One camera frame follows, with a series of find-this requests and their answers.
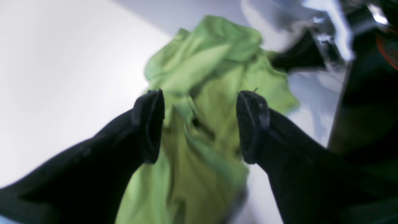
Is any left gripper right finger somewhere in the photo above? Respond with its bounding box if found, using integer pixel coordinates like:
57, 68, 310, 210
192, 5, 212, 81
236, 91, 397, 224

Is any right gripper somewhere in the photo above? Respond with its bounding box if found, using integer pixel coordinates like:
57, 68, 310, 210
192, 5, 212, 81
272, 0, 355, 72

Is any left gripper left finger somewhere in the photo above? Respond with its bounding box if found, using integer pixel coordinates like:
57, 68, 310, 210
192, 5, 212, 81
0, 89, 165, 224

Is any green t-shirt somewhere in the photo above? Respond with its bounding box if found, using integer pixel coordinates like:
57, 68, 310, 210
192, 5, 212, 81
115, 16, 299, 224

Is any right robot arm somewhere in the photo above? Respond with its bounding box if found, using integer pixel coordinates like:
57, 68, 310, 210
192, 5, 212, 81
272, 0, 397, 179

